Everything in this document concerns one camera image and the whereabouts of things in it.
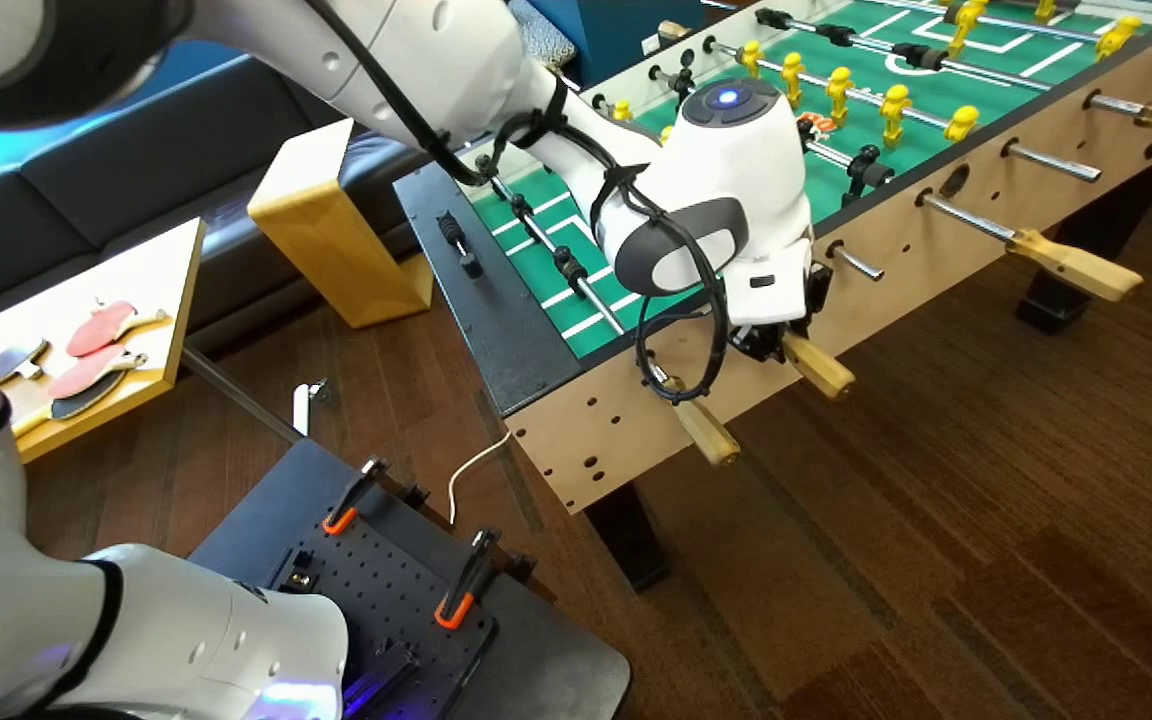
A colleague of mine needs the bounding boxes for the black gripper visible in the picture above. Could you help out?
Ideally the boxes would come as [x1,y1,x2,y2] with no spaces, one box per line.
[730,261,838,368]

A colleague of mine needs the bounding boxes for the two black players rod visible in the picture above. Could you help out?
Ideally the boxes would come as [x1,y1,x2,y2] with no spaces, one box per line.
[778,327,860,405]

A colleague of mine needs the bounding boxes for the five black players rod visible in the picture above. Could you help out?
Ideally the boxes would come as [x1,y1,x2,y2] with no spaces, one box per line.
[841,137,1149,309]

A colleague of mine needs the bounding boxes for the five yellow players rod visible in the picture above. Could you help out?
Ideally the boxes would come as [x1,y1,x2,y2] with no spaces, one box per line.
[732,36,1103,186]

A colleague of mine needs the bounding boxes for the three yellow players goalie rod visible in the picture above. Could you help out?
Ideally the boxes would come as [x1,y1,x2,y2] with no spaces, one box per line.
[1028,0,1152,25]

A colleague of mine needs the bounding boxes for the two yellow players rod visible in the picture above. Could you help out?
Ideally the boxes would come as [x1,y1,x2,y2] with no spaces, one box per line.
[941,0,1152,74]

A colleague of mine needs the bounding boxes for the foosball table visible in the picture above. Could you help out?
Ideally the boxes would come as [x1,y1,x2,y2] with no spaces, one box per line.
[391,0,1152,595]

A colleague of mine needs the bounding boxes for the black score counter beads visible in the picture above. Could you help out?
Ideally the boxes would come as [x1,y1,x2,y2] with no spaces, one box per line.
[434,207,489,279]

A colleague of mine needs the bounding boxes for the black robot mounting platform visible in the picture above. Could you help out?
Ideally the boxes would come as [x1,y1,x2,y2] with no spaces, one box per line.
[189,438,636,720]

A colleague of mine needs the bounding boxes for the black orange bar clamp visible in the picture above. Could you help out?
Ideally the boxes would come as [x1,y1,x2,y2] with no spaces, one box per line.
[321,456,387,543]
[434,527,499,637]

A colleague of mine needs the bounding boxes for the wooden box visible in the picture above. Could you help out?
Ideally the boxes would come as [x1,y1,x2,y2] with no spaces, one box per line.
[244,116,439,332]

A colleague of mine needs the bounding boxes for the wooden paddle tray table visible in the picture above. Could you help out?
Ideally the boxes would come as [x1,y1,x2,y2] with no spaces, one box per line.
[0,217,211,470]

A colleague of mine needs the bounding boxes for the red ping pong paddle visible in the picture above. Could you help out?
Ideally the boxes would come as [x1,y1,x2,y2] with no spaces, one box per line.
[65,295,141,363]
[46,349,141,415]

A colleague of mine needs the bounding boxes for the dark sofa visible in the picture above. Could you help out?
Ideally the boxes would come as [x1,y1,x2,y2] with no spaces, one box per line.
[0,36,424,352]

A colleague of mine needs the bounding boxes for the white power cable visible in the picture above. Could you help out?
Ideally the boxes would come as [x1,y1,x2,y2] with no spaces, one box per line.
[443,424,520,527]

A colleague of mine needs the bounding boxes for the silver metal bracket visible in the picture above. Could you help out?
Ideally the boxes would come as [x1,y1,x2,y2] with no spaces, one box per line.
[289,375,335,446]

